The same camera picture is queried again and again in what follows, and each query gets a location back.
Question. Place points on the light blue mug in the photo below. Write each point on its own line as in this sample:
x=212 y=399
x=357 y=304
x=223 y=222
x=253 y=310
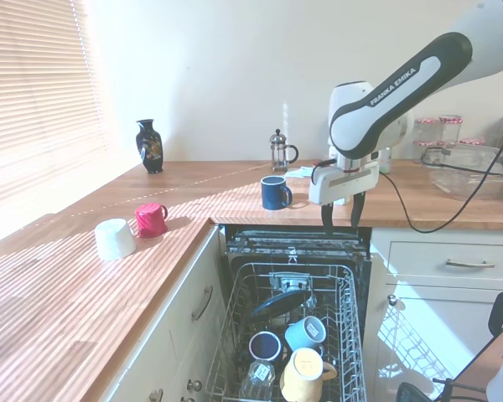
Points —
x=304 y=333

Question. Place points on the paper leaflet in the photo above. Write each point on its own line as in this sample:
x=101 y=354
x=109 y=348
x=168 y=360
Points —
x=297 y=172

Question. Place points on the beige window blind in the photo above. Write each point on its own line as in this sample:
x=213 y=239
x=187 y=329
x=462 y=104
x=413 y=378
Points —
x=33 y=104

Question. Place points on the clear plastic container with lid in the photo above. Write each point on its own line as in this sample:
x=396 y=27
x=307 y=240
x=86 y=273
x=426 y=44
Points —
x=465 y=171

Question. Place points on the dishwasher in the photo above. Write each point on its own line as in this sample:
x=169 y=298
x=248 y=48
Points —
x=362 y=289

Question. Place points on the white and green drink can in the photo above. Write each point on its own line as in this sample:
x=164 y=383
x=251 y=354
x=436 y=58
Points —
x=386 y=161

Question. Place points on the black vase with gold pattern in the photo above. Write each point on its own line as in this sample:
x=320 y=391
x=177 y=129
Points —
x=151 y=146

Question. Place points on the red mug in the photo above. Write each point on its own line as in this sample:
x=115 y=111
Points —
x=151 y=220

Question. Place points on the glass French press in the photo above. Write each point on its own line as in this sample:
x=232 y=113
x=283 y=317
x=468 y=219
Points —
x=279 y=153

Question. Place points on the small white patterned cup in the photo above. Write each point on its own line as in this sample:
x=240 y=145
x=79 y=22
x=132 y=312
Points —
x=339 y=202

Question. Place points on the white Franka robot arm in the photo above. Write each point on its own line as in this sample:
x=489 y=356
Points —
x=402 y=79

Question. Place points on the clear drinking glass with label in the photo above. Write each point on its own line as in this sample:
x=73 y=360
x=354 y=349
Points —
x=257 y=379

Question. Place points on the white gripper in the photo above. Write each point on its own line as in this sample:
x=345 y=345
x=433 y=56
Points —
x=343 y=184

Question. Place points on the navy mug with white print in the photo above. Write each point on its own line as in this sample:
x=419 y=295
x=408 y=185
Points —
x=264 y=345

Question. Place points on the yellow mug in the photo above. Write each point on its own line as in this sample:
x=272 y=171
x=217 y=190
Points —
x=302 y=372

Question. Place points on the round metal cabinet knob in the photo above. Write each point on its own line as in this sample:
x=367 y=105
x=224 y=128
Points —
x=156 y=395
x=391 y=299
x=195 y=385

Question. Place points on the plain navy blue mug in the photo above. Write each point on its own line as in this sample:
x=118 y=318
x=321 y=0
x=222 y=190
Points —
x=273 y=194

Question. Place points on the white cabinet under window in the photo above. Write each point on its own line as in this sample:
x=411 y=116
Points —
x=172 y=335

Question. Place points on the white cabinet with drawer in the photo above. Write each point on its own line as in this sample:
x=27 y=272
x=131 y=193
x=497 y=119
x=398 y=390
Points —
x=423 y=259

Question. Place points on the grey dishwasher upper rack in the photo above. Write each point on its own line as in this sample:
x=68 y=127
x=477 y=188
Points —
x=276 y=243

